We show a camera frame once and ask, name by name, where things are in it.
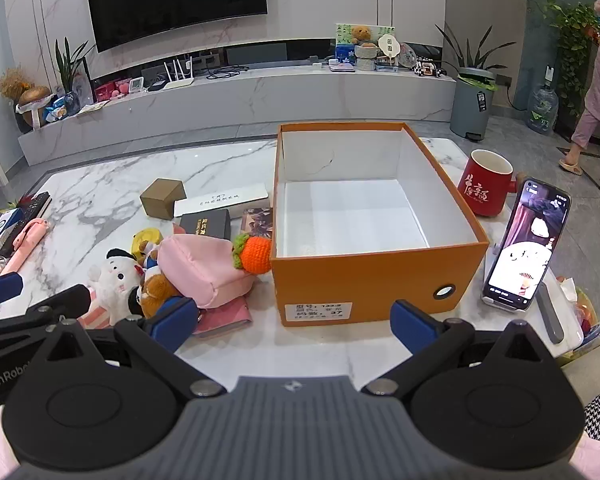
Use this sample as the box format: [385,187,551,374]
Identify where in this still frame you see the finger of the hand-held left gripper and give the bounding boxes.
[0,272,24,311]
[0,285,92,356]

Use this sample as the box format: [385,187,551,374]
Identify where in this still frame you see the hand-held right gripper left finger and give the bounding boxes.
[30,297,227,400]

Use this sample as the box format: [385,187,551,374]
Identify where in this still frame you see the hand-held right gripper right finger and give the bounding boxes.
[361,299,569,396]

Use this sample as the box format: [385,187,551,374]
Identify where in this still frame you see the orange cardboard box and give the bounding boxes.
[271,121,490,328]

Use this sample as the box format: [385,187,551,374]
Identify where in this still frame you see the dark grey box gold lettering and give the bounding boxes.
[179,208,232,243]

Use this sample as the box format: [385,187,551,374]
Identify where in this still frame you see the illustrated card box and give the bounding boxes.
[240,207,275,238]

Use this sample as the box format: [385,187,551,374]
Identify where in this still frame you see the brown plush bear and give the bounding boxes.
[140,275,181,318]

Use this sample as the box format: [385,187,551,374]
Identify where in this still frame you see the pink stick gadget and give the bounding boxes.
[0,218,49,276]

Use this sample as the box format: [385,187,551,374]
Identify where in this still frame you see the pink notebook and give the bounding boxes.
[195,295,253,338]

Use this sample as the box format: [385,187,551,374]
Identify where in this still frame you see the pink fabric pouch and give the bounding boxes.
[157,234,256,309]

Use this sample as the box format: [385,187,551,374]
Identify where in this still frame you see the white and blue box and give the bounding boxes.
[0,210,26,252]

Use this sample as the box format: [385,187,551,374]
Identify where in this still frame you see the white plush toy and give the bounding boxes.
[89,249,146,328]

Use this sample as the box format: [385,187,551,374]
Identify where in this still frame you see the yellow toy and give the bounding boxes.
[131,228,163,261]

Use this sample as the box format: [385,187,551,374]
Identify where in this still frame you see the black remote control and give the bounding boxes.
[10,192,52,226]

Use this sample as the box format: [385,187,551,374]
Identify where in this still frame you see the orange crochet toy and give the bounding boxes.
[231,234,273,276]

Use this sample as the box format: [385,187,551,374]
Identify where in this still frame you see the small brown cardboard box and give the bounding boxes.
[140,178,187,221]

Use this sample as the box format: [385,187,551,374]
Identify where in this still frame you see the long white box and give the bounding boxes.
[174,182,270,218]

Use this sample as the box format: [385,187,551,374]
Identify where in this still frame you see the smartphone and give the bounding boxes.
[481,177,572,313]

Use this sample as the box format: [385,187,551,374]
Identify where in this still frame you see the white phone stand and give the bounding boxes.
[482,242,583,357]

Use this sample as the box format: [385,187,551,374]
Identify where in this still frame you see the tissue packets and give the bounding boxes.
[555,275,600,361]

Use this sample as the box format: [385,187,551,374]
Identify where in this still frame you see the dried flower bunch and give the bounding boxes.
[0,67,33,102]

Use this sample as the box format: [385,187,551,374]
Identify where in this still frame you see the tall potted plant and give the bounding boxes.
[55,37,96,116]

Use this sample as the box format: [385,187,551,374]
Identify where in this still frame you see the pink desk ornaments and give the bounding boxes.
[95,77,146,102]

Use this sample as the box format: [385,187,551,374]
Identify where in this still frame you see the grey pedal trash bin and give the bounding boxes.
[450,67,498,142]

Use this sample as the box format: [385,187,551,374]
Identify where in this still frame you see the white router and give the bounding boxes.
[162,57,196,91]

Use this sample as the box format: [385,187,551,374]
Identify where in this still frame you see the clear water jug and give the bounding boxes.
[526,85,560,135]

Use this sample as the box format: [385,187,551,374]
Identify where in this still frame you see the green leafy potted plant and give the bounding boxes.
[435,22,503,81]

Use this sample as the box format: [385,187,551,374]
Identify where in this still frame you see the round hand fan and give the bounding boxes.
[377,34,401,67]

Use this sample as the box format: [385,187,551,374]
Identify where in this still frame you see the teddy bear figure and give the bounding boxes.
[350,25,379,71]

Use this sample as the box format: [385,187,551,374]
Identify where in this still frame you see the green painted picture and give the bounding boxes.
[336,23,396,66]

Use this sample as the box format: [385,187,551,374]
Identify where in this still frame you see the black television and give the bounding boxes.
[84,0,269,53]

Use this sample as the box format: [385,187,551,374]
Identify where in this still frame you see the climbing vine plant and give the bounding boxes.
[480,0,600,116]

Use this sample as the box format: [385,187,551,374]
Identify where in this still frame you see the red mug wooden handle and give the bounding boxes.
[457,149,528,217]

